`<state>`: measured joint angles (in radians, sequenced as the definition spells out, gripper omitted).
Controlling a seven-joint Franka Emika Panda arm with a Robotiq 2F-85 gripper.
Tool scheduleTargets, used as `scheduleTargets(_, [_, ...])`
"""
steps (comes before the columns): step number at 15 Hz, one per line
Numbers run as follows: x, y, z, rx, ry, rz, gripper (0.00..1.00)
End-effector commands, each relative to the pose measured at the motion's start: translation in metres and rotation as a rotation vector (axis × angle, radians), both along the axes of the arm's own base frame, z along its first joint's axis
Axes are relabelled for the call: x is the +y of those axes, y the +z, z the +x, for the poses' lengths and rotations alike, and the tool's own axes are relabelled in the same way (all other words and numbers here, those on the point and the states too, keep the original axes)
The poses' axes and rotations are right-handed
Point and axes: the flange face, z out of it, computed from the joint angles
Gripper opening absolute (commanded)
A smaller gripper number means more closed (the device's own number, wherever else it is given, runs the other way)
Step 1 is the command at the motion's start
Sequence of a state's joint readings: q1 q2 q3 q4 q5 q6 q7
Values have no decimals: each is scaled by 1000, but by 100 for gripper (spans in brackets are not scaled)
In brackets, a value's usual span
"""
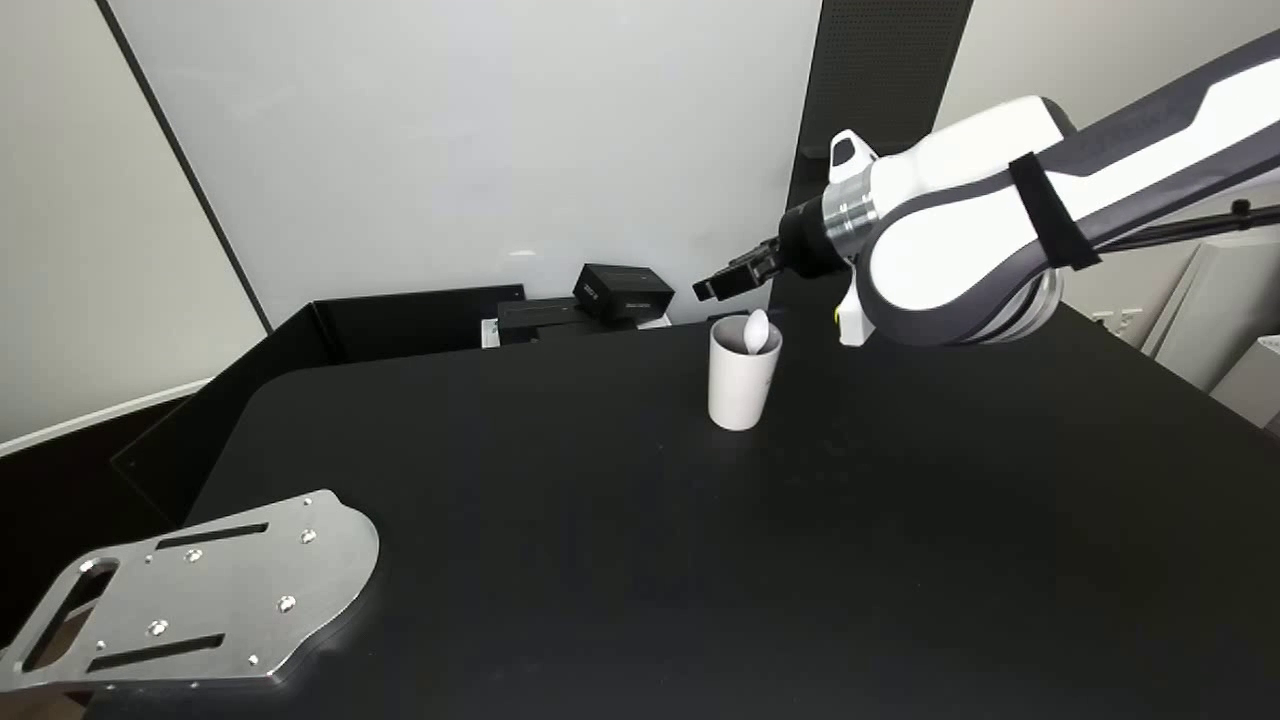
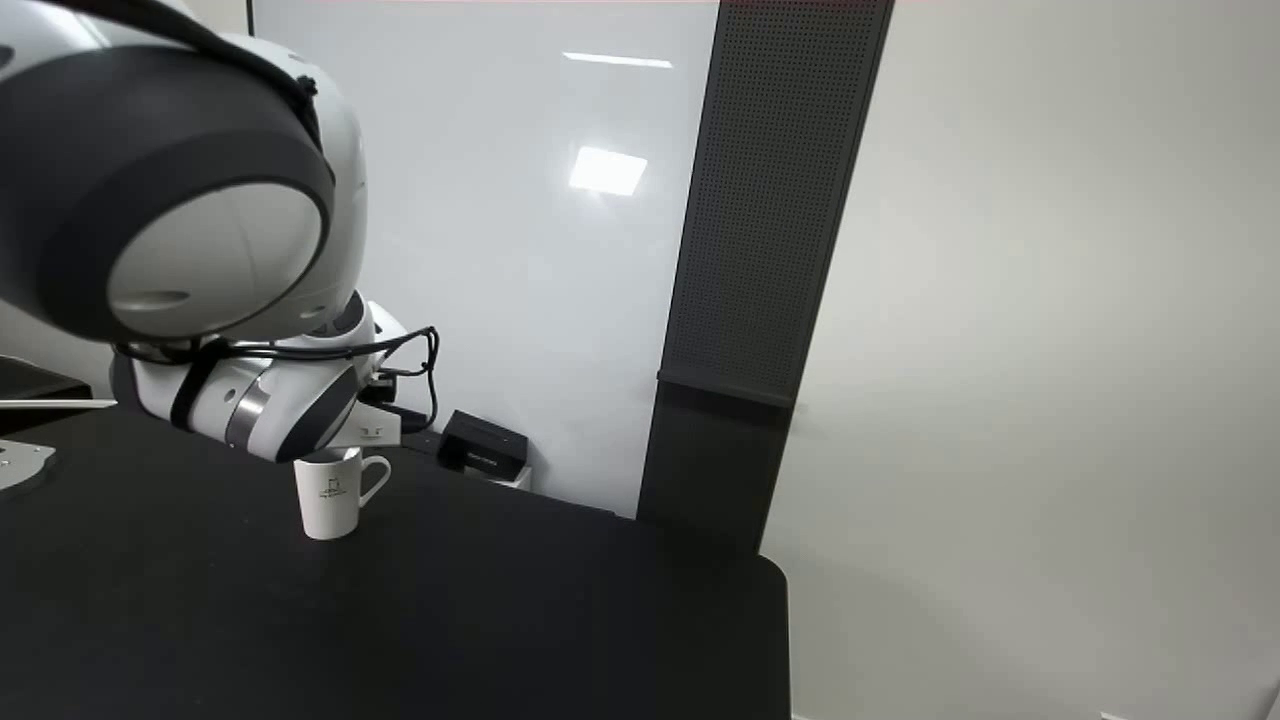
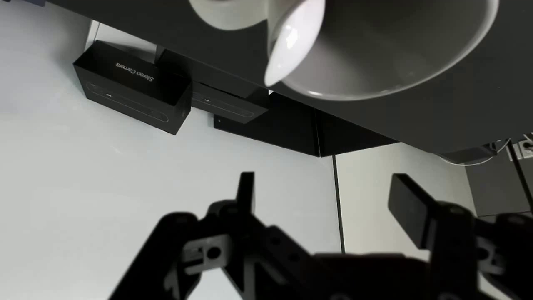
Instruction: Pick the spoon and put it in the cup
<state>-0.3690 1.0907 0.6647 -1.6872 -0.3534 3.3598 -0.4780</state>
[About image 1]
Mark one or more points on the white ceramic mug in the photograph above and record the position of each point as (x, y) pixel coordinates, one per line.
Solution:
(737, 387)

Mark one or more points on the large whiteboard panel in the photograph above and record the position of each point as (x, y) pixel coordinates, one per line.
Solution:
(466, 145)

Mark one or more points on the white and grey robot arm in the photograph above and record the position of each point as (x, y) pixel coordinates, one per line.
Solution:
(975, 227)

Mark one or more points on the small black box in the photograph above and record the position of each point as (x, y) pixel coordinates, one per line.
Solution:
(620, 293)

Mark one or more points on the silver metal mounting plate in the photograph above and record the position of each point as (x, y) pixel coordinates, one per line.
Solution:
(201, 593)

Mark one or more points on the white cabinet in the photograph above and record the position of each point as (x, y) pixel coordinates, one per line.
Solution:
(1201, 321)

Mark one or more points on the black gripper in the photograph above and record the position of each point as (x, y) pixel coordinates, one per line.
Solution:
(805, 241)

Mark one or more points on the white plastic spoon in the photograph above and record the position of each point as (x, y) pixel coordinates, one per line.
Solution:
(756, 328)

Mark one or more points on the dark vertical pillar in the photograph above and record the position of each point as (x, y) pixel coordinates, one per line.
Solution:
(873, 81)

